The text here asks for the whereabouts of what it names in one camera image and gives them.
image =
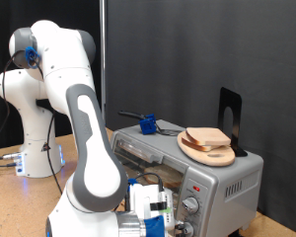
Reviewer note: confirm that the black fabric backdrop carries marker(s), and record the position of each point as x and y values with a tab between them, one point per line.
56	10

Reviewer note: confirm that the silver oven knob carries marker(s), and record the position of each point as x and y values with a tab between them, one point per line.
188	229
190	205

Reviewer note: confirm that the round wooden cutting board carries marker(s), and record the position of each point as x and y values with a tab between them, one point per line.
217	159

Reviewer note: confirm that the gray fabric backdrop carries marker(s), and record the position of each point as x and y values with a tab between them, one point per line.
204	49

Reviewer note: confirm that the red oven indicator light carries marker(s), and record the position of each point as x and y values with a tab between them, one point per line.
196	189

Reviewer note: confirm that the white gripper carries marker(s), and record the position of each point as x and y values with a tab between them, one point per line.
144	200

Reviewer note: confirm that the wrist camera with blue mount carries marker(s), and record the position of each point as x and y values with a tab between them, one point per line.
154	227

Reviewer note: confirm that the vertical metal pole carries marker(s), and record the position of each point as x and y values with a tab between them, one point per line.
103	49

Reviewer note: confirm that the silver toaster oven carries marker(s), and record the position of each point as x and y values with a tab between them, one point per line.
240	210

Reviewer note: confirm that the metal spatula with blue block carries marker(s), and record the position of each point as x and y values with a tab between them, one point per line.
147	125

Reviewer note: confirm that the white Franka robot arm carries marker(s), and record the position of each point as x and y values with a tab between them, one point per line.
98	164

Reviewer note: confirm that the black metal bookend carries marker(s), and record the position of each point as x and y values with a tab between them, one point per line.
235	102

